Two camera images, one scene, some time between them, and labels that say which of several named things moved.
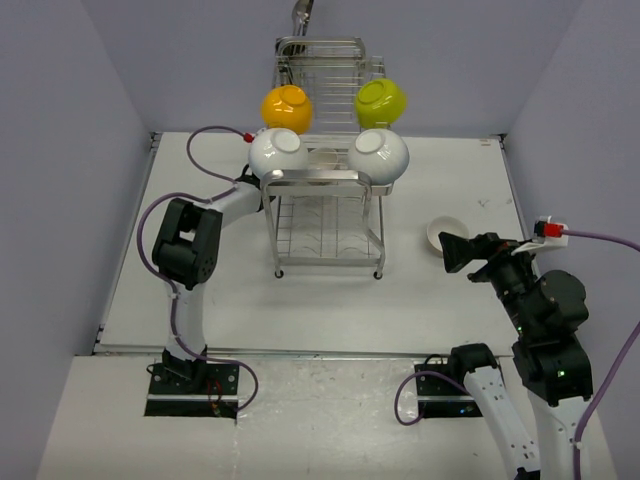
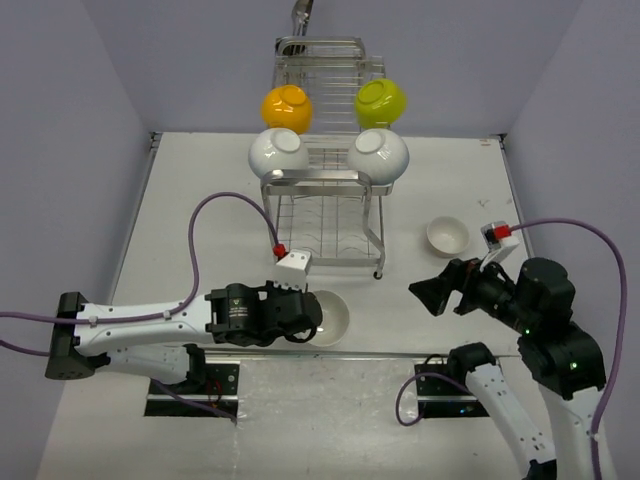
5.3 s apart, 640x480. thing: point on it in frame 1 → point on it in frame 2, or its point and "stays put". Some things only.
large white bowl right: x=381 y=154 stays put
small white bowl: x=446 y=225 stays put
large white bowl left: x=274 y=149 stays put
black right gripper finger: x=457 y=251 → x=434 y=293
